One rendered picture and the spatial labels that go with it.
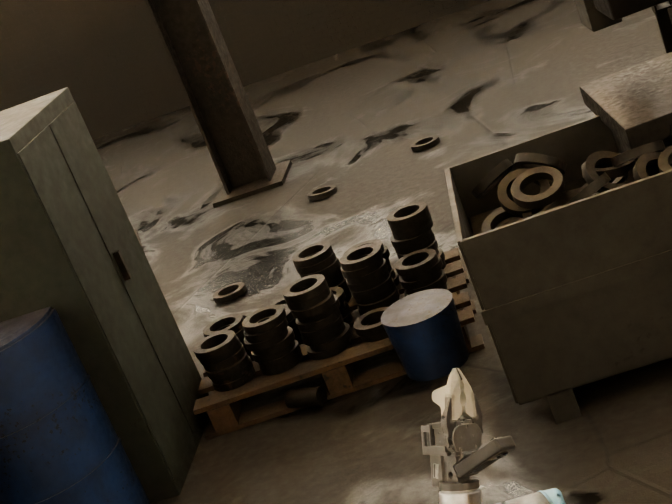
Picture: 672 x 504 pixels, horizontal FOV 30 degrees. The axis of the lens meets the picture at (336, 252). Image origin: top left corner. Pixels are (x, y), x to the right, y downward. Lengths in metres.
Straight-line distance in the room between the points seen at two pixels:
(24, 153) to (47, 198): 0.18
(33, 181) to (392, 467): 1.60
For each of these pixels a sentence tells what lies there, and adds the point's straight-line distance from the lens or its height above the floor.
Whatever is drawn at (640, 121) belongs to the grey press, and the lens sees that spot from 4.42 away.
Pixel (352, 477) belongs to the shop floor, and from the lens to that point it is 4.50.
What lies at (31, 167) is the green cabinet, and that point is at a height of 1.37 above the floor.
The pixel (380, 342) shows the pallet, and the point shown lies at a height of 0.14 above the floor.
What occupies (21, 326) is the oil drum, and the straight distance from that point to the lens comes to 4.58.
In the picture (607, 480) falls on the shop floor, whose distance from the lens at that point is 4.00.
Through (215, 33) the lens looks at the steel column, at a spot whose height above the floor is 1.05.
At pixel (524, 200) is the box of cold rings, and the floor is 0.69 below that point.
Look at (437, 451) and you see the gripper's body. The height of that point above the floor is 1.06.
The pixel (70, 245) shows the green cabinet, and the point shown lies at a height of 1.05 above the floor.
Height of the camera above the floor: 2.15
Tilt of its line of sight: 19 degrees down
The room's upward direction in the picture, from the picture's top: 22 degrees counter-clockwise
